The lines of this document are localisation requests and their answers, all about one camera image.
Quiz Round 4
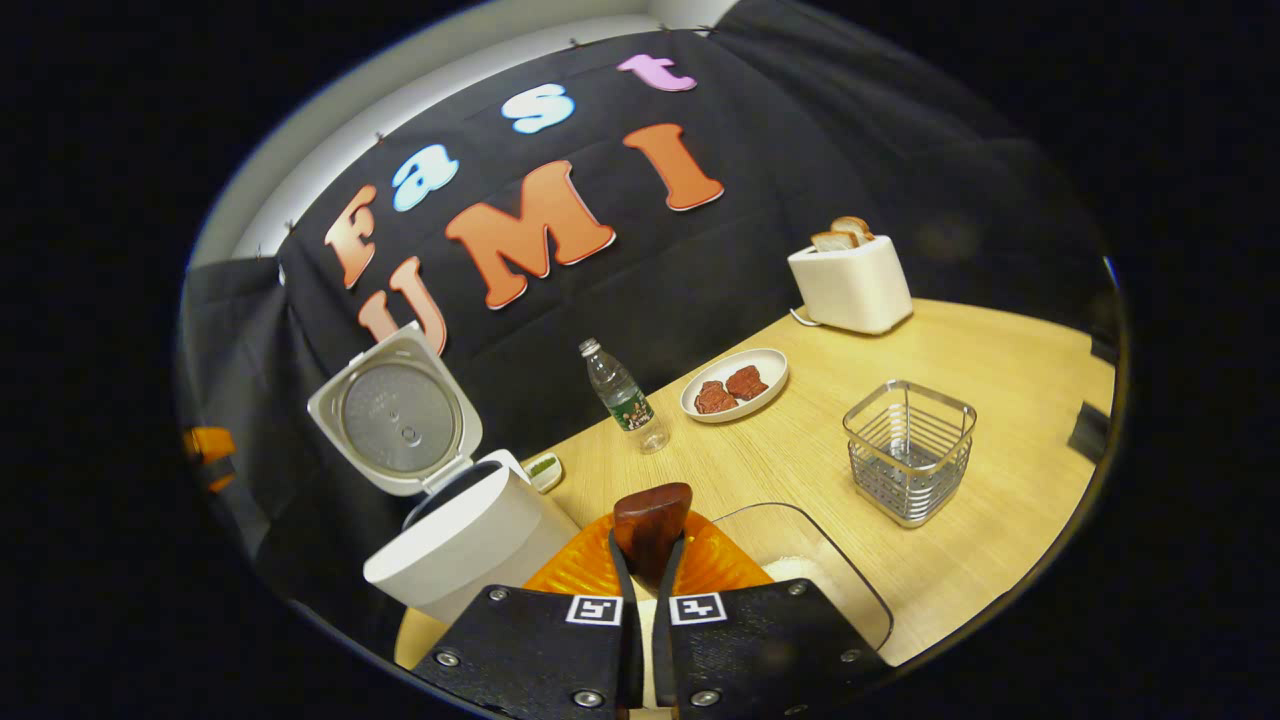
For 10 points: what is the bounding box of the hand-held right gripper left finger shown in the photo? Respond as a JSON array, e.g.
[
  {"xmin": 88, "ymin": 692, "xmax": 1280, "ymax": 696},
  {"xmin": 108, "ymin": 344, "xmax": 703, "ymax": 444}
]
[{"xmin": 412, "ymin": 512, "xmax": 646, "ymax": 720}]

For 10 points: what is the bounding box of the black flat object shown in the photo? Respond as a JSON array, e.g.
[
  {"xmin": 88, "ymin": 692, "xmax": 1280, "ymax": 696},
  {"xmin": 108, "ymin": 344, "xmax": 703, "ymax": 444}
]
[{"xmin": 1068, "ymin": 402, "xmax": 1111, "ymax": 463}]

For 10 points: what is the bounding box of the white rice cooker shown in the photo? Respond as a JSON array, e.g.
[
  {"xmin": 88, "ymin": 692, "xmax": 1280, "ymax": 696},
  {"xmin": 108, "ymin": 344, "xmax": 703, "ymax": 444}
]
[{"xmin": 307, "ymin": 322, "xmax": 581, "ymax": 626}]

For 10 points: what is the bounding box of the brown wooden spoon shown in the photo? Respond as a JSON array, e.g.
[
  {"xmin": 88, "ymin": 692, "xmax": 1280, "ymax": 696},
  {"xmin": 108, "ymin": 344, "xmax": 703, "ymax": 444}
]
[{"xmin": 613, "ymin": 482, "xmax": 693, "ymax": 591}]

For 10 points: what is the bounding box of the white toaster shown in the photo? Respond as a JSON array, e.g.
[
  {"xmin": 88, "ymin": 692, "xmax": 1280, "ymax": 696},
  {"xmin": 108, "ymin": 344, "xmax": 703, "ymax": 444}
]
[{"xmin": 788, "ymin": 235, "xmax": 913, "ymax": 335}]

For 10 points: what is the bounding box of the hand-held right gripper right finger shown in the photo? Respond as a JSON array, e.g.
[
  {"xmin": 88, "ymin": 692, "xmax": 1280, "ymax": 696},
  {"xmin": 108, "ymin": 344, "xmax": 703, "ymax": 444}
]
[{"xmin": 652, "ymin": 510, "xmax": 891, "ymax": 720}]

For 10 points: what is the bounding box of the white round plate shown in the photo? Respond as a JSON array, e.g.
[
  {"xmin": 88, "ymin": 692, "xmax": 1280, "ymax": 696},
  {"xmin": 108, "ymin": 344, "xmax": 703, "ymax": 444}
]
[{"xmin": 680, "ymin": 348, "xmax": 790, "ymax": 424}]

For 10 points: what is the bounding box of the clear plastic water bottle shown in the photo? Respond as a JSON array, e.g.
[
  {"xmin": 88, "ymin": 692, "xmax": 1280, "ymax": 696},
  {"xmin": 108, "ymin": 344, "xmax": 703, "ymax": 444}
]
[{"xmin": 579, "ymin": 338, "xmax": 671, "ymax": 455}]

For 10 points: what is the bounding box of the metal wire chopstick holder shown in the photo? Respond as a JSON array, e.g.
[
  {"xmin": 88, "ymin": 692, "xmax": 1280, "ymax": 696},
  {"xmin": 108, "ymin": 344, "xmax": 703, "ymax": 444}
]
[{"xmin": 843, "ymin": 380, "xmax": 978, "ymax": 529}]

